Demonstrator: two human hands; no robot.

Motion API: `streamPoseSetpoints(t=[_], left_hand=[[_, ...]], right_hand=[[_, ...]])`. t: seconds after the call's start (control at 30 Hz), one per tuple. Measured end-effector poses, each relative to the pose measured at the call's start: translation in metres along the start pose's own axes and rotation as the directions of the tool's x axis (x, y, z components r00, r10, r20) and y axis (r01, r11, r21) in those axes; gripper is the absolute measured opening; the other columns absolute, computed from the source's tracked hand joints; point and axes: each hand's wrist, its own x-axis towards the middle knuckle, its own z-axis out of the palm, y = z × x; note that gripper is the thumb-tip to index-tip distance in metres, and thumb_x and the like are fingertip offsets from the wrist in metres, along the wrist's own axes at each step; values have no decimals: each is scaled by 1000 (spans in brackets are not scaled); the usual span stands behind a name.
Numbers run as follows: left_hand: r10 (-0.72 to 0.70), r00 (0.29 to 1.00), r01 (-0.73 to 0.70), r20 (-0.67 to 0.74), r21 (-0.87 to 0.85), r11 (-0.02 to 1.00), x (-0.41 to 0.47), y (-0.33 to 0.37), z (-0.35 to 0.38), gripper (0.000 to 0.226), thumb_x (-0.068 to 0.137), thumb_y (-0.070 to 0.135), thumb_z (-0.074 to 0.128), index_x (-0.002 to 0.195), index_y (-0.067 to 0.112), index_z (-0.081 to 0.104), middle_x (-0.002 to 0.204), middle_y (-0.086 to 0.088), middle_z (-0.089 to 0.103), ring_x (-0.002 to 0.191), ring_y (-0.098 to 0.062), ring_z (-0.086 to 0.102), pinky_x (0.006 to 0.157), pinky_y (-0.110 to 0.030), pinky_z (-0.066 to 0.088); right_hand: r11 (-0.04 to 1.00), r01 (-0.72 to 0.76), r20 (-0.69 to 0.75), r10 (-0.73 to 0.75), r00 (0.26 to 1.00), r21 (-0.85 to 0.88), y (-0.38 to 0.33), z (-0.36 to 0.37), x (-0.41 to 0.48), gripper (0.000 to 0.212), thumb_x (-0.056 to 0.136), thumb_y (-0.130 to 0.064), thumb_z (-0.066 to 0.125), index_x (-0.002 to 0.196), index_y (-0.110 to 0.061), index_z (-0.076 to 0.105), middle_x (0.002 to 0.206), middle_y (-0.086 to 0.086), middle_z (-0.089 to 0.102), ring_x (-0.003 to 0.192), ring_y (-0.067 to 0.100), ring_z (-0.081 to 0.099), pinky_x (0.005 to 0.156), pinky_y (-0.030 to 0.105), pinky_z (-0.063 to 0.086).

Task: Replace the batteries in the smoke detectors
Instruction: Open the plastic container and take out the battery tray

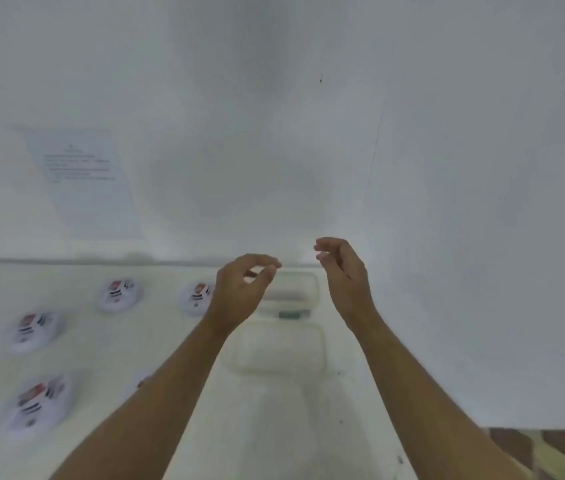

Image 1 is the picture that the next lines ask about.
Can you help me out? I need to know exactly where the person's left hand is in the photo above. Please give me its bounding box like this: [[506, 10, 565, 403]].
[[204, 253, 282, 338]]

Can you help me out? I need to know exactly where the person's left forearm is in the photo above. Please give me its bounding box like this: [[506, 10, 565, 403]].
[[50, 317, 236, 480]]

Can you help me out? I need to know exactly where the small clear plastic container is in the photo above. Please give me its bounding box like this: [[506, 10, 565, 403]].
[[257, 271, 321, 321]]

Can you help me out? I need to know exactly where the person's right hand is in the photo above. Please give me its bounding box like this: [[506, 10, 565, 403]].
[[314, 237, 381, 335]]

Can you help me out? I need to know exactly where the person's right forearm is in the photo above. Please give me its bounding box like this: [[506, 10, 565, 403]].
[[354, 314, 528, 480]]

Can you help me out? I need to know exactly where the printed white paper sheet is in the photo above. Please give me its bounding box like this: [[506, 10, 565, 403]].
[[14, 125, 143, 241]]

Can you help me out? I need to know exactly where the large clear plastic container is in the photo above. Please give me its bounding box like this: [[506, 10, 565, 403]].
[[226, 318, 328, 377]]

